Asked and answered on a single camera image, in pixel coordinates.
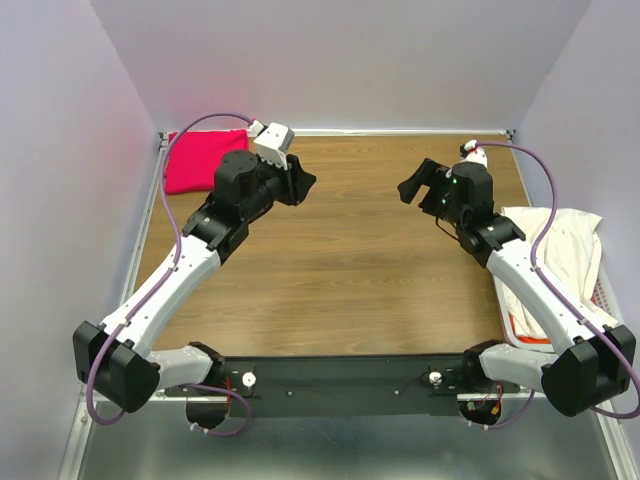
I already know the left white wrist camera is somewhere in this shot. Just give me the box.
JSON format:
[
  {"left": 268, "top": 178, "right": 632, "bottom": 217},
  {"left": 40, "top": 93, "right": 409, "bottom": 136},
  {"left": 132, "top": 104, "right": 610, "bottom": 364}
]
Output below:
[{"left": 248, "top": 119, "right": 295, "bottom": 170}]

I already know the purple cable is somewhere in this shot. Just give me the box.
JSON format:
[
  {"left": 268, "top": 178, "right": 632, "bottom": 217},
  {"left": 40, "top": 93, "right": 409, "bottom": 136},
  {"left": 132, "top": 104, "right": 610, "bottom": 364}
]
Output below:
[
  {"left": 85, "top": 112, "right": 257, "bottom": 427},
  {"left": 474, "top": 141, "right": 640, "bottom": 419}
]

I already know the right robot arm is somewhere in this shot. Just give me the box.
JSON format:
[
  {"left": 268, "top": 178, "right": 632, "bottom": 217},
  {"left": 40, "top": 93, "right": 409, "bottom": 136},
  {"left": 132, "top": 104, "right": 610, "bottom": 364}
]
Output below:
[{"left": 398, "top": 159, "right": 639, "bottom": 417}]

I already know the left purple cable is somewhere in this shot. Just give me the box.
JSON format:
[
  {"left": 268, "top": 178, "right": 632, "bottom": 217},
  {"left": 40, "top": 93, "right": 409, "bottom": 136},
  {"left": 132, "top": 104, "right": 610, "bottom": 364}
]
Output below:
[{"left": 85, "top": 112, "right": 257, "bottom": 427}]

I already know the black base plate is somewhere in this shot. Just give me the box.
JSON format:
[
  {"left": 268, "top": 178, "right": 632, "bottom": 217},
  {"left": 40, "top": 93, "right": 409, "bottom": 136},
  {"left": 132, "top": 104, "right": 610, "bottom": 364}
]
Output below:
[{"left": 164, "top": 354, "right": 521, "bottom": 419}]

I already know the aluminium frame rail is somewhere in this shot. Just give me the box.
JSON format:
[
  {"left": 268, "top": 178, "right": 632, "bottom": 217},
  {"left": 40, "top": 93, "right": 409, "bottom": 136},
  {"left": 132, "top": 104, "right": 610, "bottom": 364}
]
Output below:
[{"left": 58, "top": 132, "right": 167, "bottom": 479}]

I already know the white plastic basket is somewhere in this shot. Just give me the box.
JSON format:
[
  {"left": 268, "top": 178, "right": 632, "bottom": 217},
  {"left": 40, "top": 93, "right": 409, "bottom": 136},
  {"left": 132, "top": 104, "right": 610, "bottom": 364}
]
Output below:
[{"left": 493, "top": 277, "right": 624, "bottom": 353}]

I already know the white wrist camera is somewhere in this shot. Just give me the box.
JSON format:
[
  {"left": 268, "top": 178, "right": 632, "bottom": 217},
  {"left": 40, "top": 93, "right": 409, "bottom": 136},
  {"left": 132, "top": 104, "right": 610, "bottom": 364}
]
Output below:
[
  {"left": 248, "top": 119, "right": 295, "bottom": 170},
  {"left": 460, "top": 140, "right": 488, "bottom": 169}
]

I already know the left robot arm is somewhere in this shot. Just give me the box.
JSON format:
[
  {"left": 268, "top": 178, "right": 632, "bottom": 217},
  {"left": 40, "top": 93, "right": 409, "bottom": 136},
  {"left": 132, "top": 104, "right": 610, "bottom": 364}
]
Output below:
[{"left": 73, "top": 150, "right": 316, "bottom": 413}]

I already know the folded pink t shirt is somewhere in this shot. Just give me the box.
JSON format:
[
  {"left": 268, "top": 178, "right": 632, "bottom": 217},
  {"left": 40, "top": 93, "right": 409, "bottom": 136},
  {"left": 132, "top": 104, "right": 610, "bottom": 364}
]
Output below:
[{"left": 165, "top": 130, "right": 249, "bottom": 195}]

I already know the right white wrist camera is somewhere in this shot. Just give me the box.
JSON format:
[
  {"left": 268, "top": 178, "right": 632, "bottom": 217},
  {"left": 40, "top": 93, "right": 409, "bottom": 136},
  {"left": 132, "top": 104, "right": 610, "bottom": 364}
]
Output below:
[{"left": 460, "top": 140, "right": 488, "bottom": 169}]

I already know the orange t shirt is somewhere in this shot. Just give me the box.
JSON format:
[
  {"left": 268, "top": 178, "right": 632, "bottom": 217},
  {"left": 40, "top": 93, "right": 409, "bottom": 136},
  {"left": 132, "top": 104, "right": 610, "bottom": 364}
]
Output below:
[{"left": 516, "top": 336, "right": 551, "bottom": 345}]

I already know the white t shirt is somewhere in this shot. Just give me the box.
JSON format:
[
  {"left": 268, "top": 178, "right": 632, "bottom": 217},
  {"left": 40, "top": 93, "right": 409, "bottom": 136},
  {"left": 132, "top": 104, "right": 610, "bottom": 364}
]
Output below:
[{"left": 505, "top": 208, "right": 618, "bottom": 339}]

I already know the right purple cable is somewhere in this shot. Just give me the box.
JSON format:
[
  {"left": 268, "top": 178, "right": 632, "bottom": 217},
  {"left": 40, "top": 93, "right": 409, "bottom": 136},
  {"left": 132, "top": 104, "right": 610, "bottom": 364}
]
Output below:
[{"left": 474, "top": 141, "right": 640, "bottom": 419}]

